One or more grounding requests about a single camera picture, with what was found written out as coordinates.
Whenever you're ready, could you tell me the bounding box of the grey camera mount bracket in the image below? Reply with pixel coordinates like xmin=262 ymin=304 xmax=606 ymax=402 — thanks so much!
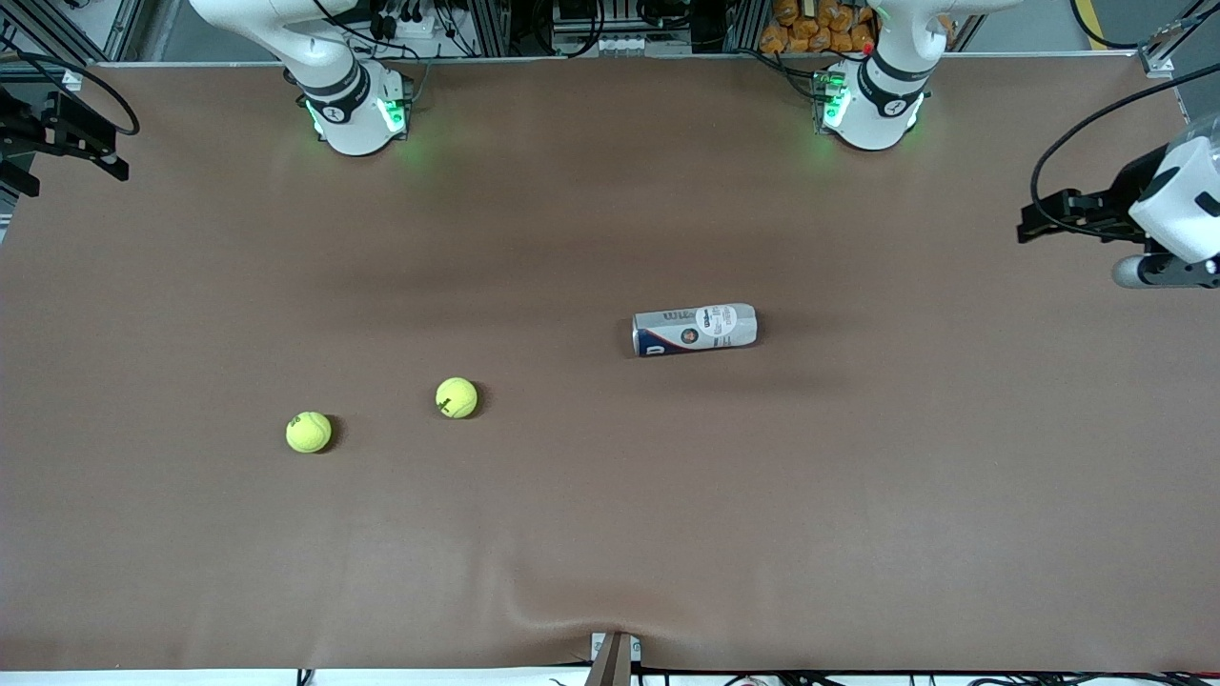
xmin=591 ymin=632 xmax=642 ymax=686

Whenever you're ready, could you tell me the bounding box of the white blue tennis ball can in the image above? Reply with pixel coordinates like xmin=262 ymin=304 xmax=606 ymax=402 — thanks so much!
xmin=632 ymin=303 xmax=760 ymax=358

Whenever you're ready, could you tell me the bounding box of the yellow tennis ball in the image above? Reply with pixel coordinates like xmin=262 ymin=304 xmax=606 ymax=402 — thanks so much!
xmin=436 ymin=377 xmax=478 ymax=420
xmin=286 ymin=412 xmax=333 ymax=454

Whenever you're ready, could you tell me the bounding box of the brown table mat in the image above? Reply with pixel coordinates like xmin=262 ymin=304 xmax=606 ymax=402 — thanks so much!
xmin=0 ymin=55 xmax=1220 ymax=673

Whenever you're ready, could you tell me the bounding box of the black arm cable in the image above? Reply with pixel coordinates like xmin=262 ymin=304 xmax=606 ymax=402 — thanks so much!
xmin=1031 ymin=62 xmax=1220 ymax=239
xmin=0 ymin=43 xmax=141 ymax=135

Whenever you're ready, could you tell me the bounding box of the aluminium frame corner profile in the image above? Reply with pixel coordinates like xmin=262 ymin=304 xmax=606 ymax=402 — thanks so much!
xmin=1139 ymin=0 xmax=1220 ymax=77

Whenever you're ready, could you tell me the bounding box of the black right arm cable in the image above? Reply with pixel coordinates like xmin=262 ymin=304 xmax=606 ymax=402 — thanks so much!
xmin=0 ymin=43 xmax=141 ymax=135

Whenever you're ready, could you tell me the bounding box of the orange packaged goods pile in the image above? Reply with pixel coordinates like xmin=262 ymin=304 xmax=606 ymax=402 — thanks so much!
xmin=760 ymin=0 xmax=878 ymax=54

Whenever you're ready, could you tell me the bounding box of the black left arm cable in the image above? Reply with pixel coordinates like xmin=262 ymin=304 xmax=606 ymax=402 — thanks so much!
xmin=1031 ymin=62 xmax=1220 ymax=239

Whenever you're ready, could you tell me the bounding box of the aluminium frame post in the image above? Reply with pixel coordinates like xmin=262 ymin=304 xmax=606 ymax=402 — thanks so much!
xmin=105 ymin=0 xmax=146 ymax=61

